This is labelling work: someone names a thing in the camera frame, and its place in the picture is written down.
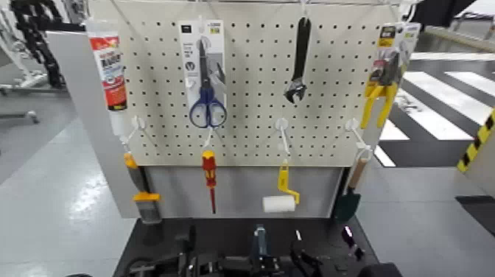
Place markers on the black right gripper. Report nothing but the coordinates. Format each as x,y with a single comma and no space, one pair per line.
305,265

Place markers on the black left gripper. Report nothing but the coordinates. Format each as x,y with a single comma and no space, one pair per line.
193,263

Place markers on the dark green plastic crate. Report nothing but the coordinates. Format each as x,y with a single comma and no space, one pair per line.
260,241

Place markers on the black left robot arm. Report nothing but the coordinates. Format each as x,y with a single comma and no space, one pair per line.
147,268

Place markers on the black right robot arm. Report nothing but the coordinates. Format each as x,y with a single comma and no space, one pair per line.
381,270

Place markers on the small white marker piece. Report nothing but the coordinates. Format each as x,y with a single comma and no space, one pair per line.
298,234

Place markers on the small purple black tool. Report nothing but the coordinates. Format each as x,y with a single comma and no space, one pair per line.
350,240

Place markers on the yellow white paint roller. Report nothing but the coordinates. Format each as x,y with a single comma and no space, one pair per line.
278,203

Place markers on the red yellow screwdriver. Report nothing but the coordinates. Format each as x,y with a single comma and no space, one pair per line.
209,166

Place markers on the white pegboard hook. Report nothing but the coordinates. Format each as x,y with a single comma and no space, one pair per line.
209,136
137,123
282,125
352,124

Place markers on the black floor mat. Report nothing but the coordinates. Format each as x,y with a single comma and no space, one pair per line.
479,212

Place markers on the white metal pegboard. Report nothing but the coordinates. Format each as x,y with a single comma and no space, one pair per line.
255,77

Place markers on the yellow black striped barrier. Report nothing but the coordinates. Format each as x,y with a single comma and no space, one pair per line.
476,143

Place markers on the red white sealant tube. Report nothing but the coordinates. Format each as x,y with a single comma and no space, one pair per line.
110,69

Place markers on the black adjustable wrench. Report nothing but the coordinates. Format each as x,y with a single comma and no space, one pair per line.
301,50

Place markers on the grey chair base leg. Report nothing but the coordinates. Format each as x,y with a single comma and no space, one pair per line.
23,115

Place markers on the white scissors packaging card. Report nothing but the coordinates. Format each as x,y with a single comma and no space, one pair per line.
193,34

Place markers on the pliers packaging card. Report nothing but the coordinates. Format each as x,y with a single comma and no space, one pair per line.
402,36

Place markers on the black stand post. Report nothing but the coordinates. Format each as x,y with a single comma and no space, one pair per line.
342,189

